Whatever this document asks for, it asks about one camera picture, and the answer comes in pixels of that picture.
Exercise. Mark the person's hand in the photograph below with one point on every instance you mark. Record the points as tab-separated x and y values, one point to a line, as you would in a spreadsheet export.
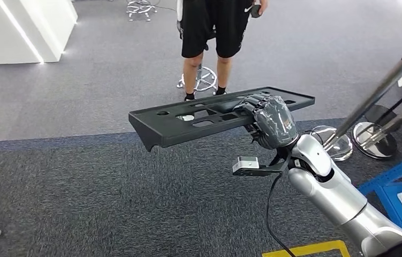
264	5

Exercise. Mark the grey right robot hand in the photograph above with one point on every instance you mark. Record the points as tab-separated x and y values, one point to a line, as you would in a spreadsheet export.
275	122

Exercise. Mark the black handheld controller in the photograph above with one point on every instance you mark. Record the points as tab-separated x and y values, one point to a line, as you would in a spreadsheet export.
255	11

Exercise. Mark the black plastic panel part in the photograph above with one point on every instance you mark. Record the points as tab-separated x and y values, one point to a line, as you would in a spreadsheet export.
172	131

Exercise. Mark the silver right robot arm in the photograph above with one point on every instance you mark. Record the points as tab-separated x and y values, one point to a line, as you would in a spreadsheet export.
332	195

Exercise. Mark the blue metal shelf rack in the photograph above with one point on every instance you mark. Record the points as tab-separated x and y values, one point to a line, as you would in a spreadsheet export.
385	184

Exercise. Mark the person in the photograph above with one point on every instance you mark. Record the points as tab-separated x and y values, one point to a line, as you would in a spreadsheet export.
215	28

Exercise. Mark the chrome stool base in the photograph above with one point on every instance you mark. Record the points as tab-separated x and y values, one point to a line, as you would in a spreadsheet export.
140	7
208	79

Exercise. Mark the yellow floor tape square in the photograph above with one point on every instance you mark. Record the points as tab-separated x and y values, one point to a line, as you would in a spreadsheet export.
307	249

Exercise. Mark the white block with light strips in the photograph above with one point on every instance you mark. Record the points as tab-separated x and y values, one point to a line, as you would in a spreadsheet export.
16	32

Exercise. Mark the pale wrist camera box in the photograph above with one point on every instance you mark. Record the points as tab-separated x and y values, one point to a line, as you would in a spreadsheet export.
245	165

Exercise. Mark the black base stanchion post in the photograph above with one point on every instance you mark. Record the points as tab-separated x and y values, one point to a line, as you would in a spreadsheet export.
378	113

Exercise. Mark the chrome stanchion post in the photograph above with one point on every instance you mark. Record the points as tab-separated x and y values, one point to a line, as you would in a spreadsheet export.
374	92
378	142

